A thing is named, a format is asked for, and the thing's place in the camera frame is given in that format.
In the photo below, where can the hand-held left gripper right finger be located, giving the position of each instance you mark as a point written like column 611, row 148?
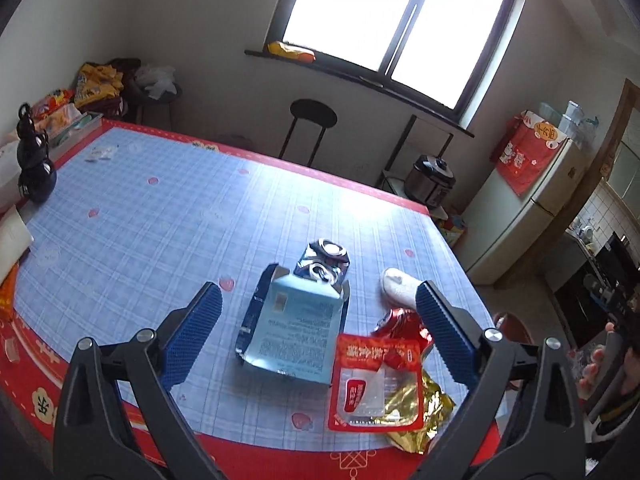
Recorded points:
column 445, row 335

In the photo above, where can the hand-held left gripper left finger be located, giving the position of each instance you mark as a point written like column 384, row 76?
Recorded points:
column 192, row 332

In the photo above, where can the brown plastic bin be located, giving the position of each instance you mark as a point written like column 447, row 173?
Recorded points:
column 510, row 327

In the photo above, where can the white tissue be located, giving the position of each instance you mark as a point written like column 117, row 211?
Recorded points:
column 397, row 285

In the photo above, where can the gold foil wrapper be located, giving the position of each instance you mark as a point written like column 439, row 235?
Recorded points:
column 430, row 402

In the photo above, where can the red snack pouch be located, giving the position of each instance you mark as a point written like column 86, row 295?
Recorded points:
column 360, row 355

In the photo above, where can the light blue carton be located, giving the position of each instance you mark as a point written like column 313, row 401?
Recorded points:
column 295, row 330

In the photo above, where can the crushed silver can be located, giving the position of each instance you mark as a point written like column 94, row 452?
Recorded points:
column 322, row 260

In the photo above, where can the person's right forearm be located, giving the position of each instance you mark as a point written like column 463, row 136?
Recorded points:
column 617, row 410

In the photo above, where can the person's right hand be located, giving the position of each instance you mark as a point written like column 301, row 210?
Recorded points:
column 591, row 372

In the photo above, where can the black built-in oven stove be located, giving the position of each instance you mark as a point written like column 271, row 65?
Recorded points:
column 575, row 305

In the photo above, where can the green white rice bag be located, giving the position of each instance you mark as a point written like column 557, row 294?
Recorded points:
column 450, row 225

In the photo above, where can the cream refrigerator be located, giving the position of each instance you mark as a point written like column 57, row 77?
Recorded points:
column 510, row 230

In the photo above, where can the silver black pressure cooker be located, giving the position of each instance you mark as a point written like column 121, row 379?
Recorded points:
column 430, row 177

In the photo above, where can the black-framed white-seat chair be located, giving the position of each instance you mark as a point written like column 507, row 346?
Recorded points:
column 394, row 155

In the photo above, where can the red printed cloth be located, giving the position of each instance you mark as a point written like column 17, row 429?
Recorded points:
column 525, row 155

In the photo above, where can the clear plastic bag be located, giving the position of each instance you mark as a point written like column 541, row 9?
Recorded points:
column 591, row 127

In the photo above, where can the white paper box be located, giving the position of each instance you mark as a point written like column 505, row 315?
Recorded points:
column 12, row 240

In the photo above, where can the stack of white plastic boxes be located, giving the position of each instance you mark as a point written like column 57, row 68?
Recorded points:
column 572, row 117

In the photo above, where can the teal bowl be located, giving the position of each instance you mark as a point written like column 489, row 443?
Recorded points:
column 548, row 112

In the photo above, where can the black gourd-shaped bottle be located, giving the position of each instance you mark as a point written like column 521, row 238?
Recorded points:
column 35, row 175

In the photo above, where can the black round-backed chair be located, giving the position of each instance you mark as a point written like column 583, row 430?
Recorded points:
column 314, row 112

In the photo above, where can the white plastic bag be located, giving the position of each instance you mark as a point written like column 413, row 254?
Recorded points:
column 156, row 80

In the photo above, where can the yellow snack bags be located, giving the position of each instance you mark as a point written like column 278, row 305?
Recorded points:
column 97, row 82

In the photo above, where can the red snack bag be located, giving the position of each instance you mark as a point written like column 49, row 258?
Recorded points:
column 52, row 102

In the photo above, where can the dark window sill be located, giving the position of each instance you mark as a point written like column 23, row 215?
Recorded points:
column 350, row 72

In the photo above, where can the orange snack bag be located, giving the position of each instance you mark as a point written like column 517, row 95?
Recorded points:
column 292, row 51

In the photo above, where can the dark-framed window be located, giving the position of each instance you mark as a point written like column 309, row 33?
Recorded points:
column 350, row 10

